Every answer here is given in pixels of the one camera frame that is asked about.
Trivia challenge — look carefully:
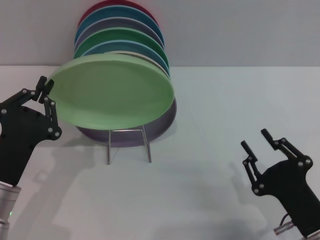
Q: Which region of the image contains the purple plate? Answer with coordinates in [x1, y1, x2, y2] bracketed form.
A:
[75, 95, 178, 148]

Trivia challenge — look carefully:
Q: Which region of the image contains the red plate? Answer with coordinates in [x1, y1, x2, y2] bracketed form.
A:
[77, 0, 159, 30]

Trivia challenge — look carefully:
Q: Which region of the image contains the light green plate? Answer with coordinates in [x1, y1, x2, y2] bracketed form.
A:
[46, 53, 175, 132]

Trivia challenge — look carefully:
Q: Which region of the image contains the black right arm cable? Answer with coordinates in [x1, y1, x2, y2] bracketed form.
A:
[273, 212, 296, 235]

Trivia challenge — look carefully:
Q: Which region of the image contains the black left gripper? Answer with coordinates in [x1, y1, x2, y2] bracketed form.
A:
[0, 75, 63, 188]

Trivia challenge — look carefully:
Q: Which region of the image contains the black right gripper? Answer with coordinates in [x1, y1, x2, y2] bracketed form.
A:
[240, 128, 320, 237]

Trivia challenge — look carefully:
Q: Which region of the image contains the light blue plate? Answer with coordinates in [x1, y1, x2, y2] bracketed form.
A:
[80, 39, 171, 78]

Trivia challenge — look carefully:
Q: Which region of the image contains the metal wire plate rack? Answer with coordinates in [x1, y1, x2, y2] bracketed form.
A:
[107, 124, 153, 165]

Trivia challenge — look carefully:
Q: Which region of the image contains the beige plate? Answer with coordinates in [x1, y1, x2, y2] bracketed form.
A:
[109, 50, 169, 77]

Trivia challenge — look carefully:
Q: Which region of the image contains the grey lilac plate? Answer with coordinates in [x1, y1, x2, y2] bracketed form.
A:
[74, 17, 165, 49]

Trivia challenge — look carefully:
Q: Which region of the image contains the teal blue plate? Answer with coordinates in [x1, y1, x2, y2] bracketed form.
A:
[74, 6, 165, 48]

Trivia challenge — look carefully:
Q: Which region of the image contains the dark green plate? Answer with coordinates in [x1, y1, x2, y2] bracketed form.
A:
[73, 27, 169, 71]

